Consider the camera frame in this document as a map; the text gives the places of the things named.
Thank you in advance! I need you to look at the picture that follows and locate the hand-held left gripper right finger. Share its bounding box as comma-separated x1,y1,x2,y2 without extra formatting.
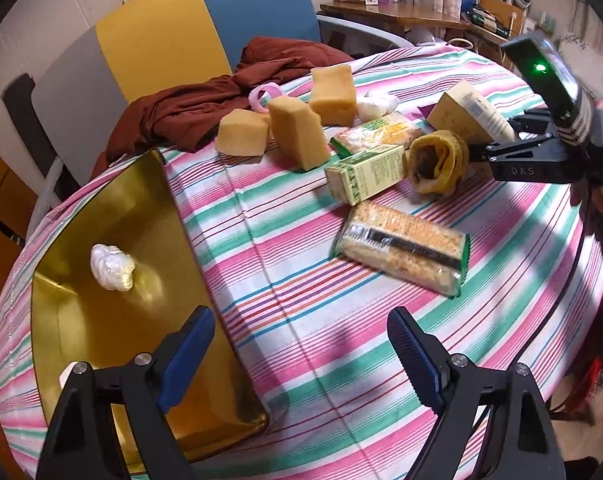
387,307,567,480

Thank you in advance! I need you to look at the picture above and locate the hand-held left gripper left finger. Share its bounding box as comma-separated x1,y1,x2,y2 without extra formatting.
44,306,216,480

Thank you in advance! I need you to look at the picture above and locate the yellow knit sock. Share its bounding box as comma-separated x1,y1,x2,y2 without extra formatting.
405,129,472,198

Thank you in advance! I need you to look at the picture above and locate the cream cardboard box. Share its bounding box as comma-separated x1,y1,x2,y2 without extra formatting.
426,79,517,146

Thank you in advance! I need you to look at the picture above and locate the gold metal tin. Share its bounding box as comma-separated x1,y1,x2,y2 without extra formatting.
30,149,271,476

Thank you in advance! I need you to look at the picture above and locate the clear cracker packet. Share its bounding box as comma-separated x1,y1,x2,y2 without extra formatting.
330,112,425,156

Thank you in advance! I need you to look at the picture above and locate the black striped cracker packet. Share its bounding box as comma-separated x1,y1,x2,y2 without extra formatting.
333,200,471,298

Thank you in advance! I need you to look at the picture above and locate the green and yellow carton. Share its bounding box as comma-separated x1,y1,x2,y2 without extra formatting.
324,144,408,207

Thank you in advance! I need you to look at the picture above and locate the white plastic bag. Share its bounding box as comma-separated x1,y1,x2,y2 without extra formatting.
355,89,399,123
90,243,136,292

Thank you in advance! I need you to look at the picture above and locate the yellow sponge block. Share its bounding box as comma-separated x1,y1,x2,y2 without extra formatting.
309,64,357,126
268,97,331,172
216,108,272,157

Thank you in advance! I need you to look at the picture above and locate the pink tape roll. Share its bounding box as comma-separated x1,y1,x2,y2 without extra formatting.
249,82,285,113

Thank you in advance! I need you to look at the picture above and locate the person's right hand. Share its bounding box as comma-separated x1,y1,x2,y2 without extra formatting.
570,175,603,266

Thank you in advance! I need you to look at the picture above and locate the striped tablecloth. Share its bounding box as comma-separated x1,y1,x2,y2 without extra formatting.
0,42,603,480

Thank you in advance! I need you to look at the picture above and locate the brown cardboard box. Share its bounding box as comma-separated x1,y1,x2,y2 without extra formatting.
474,0,525,38

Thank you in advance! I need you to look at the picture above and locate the wooden desk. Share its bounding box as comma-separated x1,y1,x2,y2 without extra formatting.
320,1,477,31

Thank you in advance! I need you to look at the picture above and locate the red bag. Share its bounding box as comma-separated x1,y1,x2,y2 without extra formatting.
566,355,603,426

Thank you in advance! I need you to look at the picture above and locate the rust brown cloth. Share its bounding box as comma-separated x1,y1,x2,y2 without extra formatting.
89,36,355,181

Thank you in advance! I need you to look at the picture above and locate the grey yellow blue chair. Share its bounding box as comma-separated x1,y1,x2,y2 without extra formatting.
29,0,417,226

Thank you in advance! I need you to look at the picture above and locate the black post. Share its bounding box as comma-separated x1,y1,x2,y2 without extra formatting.
2,74,77,196

